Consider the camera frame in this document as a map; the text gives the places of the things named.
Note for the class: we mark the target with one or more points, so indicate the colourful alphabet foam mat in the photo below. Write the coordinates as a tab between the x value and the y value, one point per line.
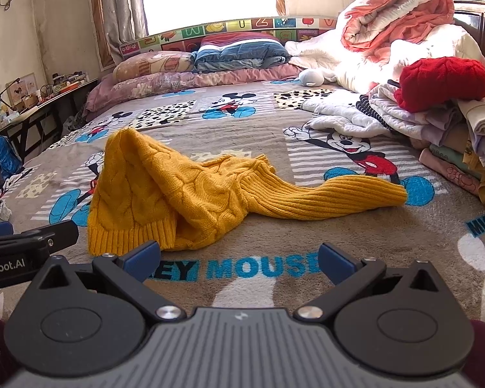
242	26

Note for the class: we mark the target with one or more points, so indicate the yellow knit sweater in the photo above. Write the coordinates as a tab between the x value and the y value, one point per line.
178	194

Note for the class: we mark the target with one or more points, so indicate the white quilt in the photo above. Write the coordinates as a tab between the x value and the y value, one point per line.
359	68

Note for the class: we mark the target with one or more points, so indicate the coral pink quilt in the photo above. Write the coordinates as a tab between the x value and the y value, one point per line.
396	12

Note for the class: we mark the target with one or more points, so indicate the red knit sweater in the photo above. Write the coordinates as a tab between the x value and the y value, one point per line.
440	85

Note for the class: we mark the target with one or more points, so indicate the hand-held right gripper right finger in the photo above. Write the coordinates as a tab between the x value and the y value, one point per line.
334	264

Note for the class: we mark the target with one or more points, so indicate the folded blue striped blanket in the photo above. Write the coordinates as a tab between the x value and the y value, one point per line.
238	54

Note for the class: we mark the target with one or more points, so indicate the framed picture board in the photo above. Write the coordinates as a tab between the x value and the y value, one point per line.
24	89

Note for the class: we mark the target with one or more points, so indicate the grey plush toy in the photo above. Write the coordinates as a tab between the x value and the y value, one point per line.
313	77

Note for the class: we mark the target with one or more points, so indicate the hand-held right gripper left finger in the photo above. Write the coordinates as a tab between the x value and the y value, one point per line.
143	256

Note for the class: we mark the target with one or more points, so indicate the pile of folded clothes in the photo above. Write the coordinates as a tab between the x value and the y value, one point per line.
436	129

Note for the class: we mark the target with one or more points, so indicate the cartoon mouse printed blanket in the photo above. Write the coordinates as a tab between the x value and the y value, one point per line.
266	242

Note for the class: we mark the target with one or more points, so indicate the yellow patterned pillow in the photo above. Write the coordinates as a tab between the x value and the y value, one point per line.
153	66

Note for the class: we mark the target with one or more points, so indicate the dark cluttered desk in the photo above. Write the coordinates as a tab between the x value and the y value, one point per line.
36	115

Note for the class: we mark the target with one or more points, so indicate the blue plastic bag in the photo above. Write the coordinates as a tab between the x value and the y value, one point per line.
7	159

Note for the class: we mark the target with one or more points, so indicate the grey patterned curtain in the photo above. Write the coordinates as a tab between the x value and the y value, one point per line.
119	12

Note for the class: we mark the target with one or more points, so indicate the pink floral pillow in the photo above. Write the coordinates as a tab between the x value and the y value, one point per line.
165	83

